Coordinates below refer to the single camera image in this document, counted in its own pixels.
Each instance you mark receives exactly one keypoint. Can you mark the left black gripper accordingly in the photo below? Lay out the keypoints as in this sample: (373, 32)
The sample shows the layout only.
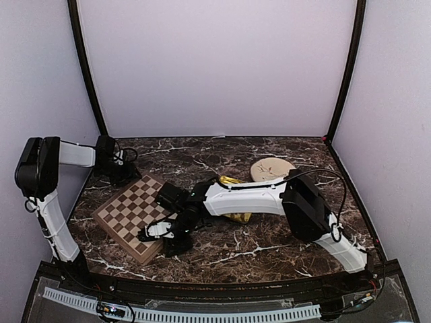
(129, 174)

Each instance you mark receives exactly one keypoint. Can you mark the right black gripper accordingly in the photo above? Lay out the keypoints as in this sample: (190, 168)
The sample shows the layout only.
(180, 245)

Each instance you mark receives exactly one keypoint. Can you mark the gold metal tray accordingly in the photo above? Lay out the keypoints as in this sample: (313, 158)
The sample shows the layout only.
(238, 217)

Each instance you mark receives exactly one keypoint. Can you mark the wooden chess board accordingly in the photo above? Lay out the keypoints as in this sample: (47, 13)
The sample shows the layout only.
(130, 210)

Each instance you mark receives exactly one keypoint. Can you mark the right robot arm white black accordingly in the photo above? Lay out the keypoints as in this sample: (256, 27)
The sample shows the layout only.
(294, 196)

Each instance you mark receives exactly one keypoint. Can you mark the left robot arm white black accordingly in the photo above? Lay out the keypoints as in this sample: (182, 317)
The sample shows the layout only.
(37, 176)

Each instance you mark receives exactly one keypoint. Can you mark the beige floral ceramic plate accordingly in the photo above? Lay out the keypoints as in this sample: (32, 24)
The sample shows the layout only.
(270, 168)

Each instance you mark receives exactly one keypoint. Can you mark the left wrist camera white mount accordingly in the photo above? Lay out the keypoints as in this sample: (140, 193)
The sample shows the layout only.
(124, 156)

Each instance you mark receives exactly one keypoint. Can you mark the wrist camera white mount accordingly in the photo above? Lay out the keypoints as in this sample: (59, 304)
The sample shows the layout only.
(124, 156)
(155, 231)

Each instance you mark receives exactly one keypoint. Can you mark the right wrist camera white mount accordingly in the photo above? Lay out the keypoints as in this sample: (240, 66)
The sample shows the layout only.
(155, 231)

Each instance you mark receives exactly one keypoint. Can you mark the white cable duct strip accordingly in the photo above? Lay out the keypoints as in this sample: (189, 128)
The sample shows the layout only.
(165, 311)

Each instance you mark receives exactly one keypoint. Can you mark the left black frame post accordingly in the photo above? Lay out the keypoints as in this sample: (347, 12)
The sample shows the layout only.
(80, 48)

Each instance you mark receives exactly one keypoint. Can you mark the black frame post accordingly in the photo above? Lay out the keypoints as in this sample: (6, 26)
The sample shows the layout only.
(348, 71)
(80, 48)

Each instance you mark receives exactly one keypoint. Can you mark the right black frame post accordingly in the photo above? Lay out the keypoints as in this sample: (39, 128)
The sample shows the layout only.
(348, 71)

